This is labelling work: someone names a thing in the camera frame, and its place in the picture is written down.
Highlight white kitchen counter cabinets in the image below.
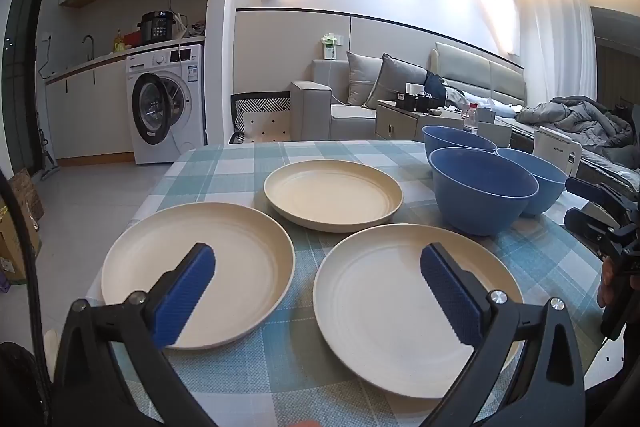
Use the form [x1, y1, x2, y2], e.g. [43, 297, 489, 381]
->
[45, 36, 206, 160]

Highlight blue bowl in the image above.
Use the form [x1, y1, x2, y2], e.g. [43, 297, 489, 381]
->
[495, 148, 571, 216]
[422, 125, 498, 168]
[430, 147, 540, 237]

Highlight grey duvet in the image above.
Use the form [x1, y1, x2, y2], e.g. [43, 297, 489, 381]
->
[515, 96, 636, 158]

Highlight beige side cabinet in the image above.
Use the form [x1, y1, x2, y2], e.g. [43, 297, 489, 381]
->
[375, 99, 513, 144]

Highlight white washing machine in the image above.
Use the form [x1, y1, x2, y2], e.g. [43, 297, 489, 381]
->
[125, 44, 207, 165]

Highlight cream round plate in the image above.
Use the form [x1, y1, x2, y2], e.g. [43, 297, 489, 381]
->
[313, 223, 525, 400]
[101, 202, 297, 351]
[263, 160, 404, 234]

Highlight black organiser box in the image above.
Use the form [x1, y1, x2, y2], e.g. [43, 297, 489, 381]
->
[395, 92, 442, 112]

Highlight dark grey cushion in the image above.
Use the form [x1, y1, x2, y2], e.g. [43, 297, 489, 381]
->
[362, 53, 429, 110]

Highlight white electric kettle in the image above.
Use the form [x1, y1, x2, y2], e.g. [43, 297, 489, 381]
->
[532, 126, 584, 180]

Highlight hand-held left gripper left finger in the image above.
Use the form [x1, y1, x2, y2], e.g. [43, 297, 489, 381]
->
[50, 243, 217, 427]

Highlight light grey cushion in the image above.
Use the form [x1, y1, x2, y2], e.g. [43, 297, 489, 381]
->
[346, 51, 386, 108]

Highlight white curtain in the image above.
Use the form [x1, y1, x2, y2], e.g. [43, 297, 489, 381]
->
[519, 0, 599, 108]

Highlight cardboard box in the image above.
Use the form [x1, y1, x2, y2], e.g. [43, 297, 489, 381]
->
[0, 169, 45, 289]

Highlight grey sofa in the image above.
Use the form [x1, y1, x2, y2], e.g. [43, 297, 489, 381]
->
[291, 42, 529, 142]

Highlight chair with patterned cushion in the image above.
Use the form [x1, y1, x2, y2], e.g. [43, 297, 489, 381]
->
[229, 91, 292, 146]

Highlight teal checked tablecloth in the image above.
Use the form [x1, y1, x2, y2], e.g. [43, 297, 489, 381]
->
[85, 141, 608, 427]

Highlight dark blue bag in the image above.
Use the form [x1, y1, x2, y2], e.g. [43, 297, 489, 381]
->
[424, 73, 449, 108]

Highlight black pressure cooker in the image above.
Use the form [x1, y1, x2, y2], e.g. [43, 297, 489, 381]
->
[140, 11, 176, 44]

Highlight person's right hand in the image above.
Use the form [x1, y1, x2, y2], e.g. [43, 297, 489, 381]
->
[597, 257, 621, 309]

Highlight dark glass door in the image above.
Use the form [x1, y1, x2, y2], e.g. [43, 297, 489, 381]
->
[0, 0, 54, 180]

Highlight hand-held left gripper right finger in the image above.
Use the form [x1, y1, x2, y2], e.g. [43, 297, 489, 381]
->
[420, 242, 586, 427]

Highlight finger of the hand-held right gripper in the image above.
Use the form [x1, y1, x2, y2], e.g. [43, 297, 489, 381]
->
[564, 207, 622, 254]
[566, 177, 640, 228]

